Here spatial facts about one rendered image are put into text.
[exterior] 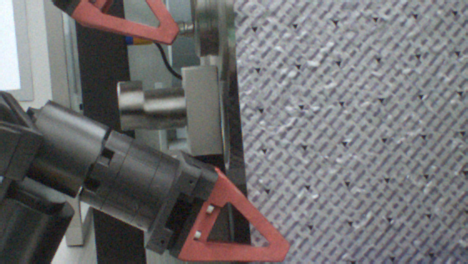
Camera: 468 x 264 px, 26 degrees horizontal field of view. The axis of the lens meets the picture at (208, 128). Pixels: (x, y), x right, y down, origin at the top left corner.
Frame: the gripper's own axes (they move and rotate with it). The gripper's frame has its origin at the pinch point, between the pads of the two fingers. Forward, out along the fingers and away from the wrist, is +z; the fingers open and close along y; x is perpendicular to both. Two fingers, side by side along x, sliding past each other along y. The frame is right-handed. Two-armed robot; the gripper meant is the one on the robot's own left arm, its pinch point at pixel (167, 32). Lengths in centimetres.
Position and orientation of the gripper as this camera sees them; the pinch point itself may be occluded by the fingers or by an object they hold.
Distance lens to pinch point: 80.1
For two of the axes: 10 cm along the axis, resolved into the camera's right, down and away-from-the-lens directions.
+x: 5.7, -8.2, -0.1
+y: 0.1, 0.2, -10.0
